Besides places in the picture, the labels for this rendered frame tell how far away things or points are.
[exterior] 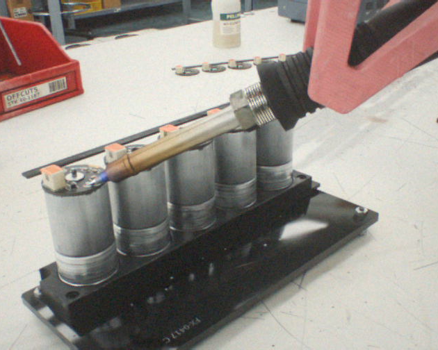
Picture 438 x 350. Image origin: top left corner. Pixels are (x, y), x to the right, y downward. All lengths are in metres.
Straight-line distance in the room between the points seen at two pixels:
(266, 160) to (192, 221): 0.05
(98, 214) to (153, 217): 0.03
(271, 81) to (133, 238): 0.09
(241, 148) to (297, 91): 0.08
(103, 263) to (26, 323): 0.05
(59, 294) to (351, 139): 0.25
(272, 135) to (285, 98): 0.10
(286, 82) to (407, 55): 0.04
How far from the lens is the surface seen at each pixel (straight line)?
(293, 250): 0.27
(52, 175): 0.22
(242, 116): 0.19
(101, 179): 0.21
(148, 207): 0.24
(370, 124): 0.45
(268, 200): 0.29
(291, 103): 0.19
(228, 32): 0.68
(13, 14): 4.52
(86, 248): 0.23
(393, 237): 0.30
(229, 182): 0.27
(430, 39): 0.18
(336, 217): 0.29
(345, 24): 0.18
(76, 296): 0.23
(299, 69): 0.19
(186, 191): 0.25
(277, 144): 0.29
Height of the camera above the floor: 0.91
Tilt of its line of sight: 26 degrees down
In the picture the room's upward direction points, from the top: 2 degrees counter-clockwise
